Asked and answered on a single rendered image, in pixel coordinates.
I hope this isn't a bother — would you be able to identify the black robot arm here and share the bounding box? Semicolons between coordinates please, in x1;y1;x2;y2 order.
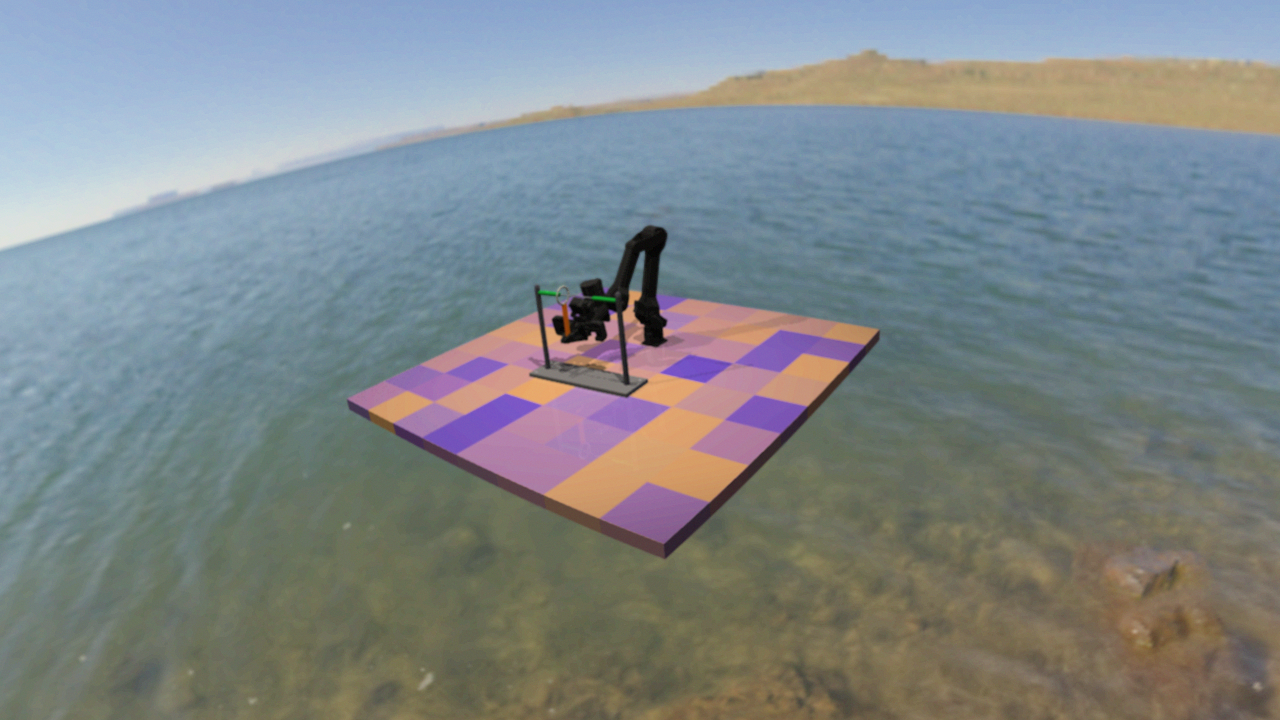
570;225;668;347

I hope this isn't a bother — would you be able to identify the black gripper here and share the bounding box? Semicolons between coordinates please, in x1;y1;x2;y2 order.
552;309;607;345

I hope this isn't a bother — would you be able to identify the orange handle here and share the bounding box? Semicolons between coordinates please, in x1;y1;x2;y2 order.
556;284;571;337

